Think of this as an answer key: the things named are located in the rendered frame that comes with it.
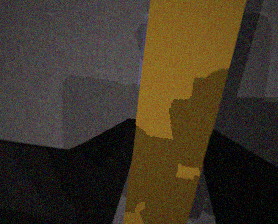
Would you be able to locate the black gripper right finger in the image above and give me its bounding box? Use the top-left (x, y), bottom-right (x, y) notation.
top-left (203, 130), bottom-right (278, 224)

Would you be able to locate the yellow bar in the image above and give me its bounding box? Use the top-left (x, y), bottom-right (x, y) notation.
top-left (123, 0), bottom-right (246, 224)

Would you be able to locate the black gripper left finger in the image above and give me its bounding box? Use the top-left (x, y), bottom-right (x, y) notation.
top-left (0, 118), bottom-right (136, 224)

